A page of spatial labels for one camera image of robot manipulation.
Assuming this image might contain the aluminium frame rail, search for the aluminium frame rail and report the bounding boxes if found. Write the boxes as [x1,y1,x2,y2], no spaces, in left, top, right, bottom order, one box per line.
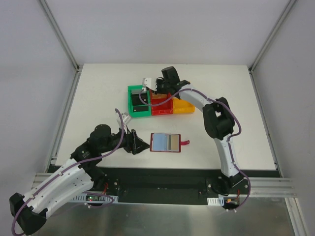
[31,157,298,197]

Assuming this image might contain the black cards in green bin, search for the black cards in green bin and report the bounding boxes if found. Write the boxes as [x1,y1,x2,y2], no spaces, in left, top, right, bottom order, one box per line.
[131,89,148,106]

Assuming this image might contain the red plastic bin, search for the red plastic bin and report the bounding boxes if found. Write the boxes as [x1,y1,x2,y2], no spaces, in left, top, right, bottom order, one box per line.
[150,92,173,116]

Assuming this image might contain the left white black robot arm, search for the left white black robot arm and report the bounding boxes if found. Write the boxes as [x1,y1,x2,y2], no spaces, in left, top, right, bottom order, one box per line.
[9,124,150,236]

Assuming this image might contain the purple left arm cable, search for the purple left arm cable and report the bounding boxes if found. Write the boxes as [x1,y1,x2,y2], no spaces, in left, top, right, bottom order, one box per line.
[11,108,128,236]

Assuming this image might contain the green plastic bin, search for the green plastic bin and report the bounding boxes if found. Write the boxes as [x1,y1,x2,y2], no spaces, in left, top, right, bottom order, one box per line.
[127,85,151,118]

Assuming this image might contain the left white cable duct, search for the left white cable duct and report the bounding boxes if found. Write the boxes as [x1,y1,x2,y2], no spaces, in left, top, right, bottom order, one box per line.
[69,193,119,204]

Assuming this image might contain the right white cable duct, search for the right white cable duct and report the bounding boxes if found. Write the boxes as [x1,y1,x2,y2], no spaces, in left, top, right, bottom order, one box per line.
[207,196,224,207]

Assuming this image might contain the red leather card holder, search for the red leather card holder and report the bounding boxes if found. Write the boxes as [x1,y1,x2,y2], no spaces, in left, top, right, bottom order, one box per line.
[150,133,190,153]

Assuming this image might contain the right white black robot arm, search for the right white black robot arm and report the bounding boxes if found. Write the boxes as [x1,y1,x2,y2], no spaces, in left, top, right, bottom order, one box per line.
[155,66,244,196]

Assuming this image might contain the yellow plastic bin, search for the yellow plastic bin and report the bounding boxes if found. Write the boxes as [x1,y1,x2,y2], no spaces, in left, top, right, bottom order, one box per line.
[173,97,195,114]

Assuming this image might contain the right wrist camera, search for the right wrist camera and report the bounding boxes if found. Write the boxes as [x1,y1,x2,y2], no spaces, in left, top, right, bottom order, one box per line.
[142,78,158,91]

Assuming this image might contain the white cable duct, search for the white cable duct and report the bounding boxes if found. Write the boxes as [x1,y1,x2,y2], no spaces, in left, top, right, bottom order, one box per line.
[69,193,119,204]
[207,196,224,207]

